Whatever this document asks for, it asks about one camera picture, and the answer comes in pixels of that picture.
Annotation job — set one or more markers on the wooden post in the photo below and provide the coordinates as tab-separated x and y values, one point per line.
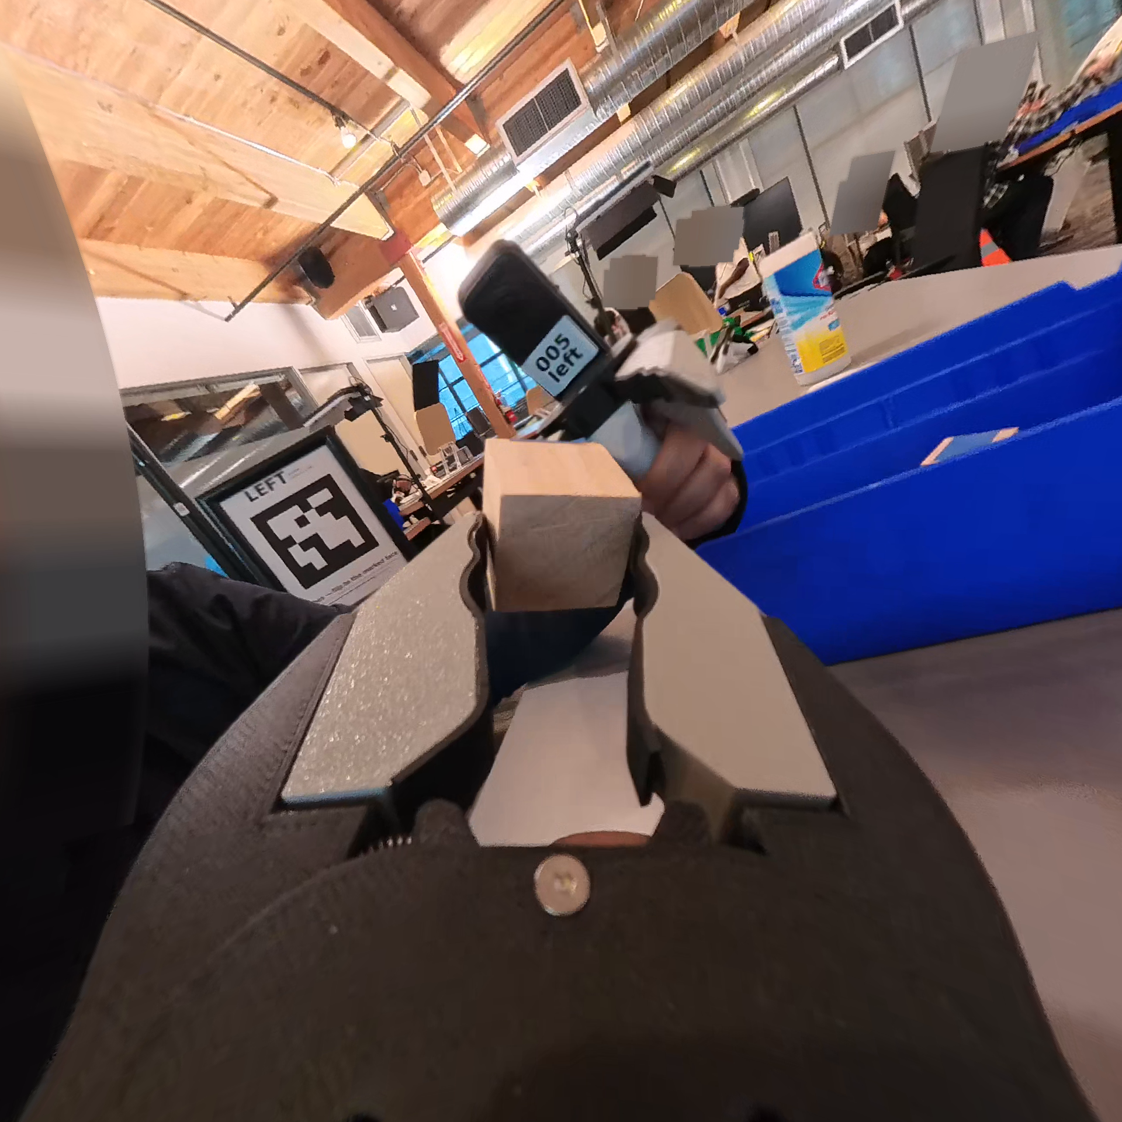
436	322

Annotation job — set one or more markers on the black studio light panel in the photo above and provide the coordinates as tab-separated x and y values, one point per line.
624	220

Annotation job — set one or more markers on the wooden chair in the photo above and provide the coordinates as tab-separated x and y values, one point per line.
685	302

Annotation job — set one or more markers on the wipes canister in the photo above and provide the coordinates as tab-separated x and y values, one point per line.
806	313

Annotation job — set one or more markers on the black white coded sign board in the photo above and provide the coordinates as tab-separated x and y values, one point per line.
307	526

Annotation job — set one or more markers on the black monitor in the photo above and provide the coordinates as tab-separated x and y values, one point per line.
771	215

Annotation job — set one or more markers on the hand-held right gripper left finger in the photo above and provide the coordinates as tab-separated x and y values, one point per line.
396	699

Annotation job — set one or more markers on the silver ventilation duct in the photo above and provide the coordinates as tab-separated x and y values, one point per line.
668	61
614	147

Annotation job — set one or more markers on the ceiling vent grille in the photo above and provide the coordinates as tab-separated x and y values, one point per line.
543	108

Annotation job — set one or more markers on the black office chair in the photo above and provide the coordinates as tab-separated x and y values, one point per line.
951	209

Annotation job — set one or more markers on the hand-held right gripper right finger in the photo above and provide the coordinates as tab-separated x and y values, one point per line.
728	699

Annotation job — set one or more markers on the black wall speaker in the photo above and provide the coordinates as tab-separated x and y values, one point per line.
393	308
314	266

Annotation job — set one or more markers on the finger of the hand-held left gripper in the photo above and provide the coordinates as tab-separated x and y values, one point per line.
700	427
675	367

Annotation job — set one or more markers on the wooden cube with blue tape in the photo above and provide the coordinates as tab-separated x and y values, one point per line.
968	445
561	549

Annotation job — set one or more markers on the person's left hand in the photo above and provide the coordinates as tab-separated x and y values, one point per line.
693	490

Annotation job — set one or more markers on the blue plastic bin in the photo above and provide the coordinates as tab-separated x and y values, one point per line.
920	569

